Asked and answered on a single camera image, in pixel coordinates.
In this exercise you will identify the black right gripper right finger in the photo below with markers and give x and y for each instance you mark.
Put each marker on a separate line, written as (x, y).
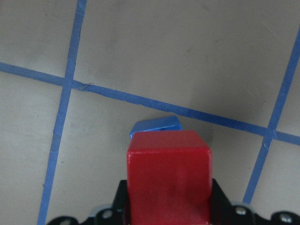
(222, 212)

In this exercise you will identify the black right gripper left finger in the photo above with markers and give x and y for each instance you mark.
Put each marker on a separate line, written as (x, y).
(119, 212)

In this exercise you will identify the red wooden block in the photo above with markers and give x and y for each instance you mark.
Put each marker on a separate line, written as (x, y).
(169, 178)

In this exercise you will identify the blue wooden block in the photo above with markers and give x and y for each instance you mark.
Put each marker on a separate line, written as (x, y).
(157, 124)

